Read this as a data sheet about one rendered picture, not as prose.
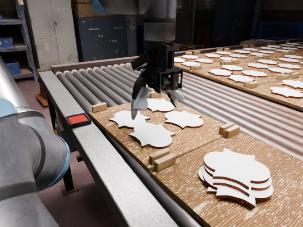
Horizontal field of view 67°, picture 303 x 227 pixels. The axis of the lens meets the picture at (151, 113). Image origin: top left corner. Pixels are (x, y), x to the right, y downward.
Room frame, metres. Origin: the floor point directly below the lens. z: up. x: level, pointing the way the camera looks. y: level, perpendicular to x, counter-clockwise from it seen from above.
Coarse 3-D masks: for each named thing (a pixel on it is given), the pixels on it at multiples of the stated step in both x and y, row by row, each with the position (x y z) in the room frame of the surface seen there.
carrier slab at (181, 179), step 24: (216, 144) 0.57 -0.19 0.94; (240, 144) 0.57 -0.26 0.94; (264, 144) 0.57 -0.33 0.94; (168, 168) 0.46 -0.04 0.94; (192, 168) 0.46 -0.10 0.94; (288, 168) 0.46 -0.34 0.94; (168, 192) 0.39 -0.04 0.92; (192, 192) 0.38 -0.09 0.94; (288, 192) 0.38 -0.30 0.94; (216, 216) 0.32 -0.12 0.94; (240, 216) 0.32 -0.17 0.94; (264, 216) 0.32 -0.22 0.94; (288, 216) 0.32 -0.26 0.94
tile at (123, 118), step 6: (120, 114) 0.76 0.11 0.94; (126, 114) 0.76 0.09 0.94; (138, 114) 0.76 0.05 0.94; (114, 120) 0.71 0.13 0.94; (120, 120) 0.71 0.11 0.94; (126, 120) 0.71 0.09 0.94; (132, 120) 0.71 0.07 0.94; (138, 120) 0.71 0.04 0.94; (144, 120) 0.71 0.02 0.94; (120, 126) 0.67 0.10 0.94; (126, 126) 0.67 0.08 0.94; (132, 126) 0.67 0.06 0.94
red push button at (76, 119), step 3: (72, 117) 0.77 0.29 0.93; (75, 117) 0.77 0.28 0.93; (78, 117) 0.77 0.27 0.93; (81, 117) 0.77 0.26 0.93; (84, 117) 0.77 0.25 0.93; (69, 120) 0.74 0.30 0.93; (72, 120) 0.74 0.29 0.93; (75, 120) 0.74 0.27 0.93; (78, 120) 0.74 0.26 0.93; (81, 120) 0.74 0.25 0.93; (84, 120) 0.74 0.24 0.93
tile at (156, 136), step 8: (136, 128) 0.64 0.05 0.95; (144, 128) 0.64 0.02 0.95; (152, 128) 0.64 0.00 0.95; (160, 128) 0.64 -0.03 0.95; (136, 136) 0.59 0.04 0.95; (144, 136) 0.60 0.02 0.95; (152, 136) 0.60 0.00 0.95; (160, 136) 0.60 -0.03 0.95; (168, 136) 0.60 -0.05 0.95; (144, 144) 0.56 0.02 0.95; (152, 144) 0.56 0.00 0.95; (160, 144) 0.56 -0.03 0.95; (168, 144) 0.56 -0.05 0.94
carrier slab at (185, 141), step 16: (160, 96) 0.97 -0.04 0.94; (96, 112) 0.80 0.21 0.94; (112, 112) 0.80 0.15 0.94; (144, 112) 0.80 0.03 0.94; (192, 112) 0.80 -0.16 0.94; (112, 128) 0.67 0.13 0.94; (128, 128) 0.67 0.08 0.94; (176, 128) 0.67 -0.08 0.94; (192, 128) 0.67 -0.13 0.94; (208, 128) 0.67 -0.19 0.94; (128, 144) 0.57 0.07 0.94; (176, 144) 0.57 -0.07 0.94; (192, 144) 0.57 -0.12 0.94; (144, 160) 0.49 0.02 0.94
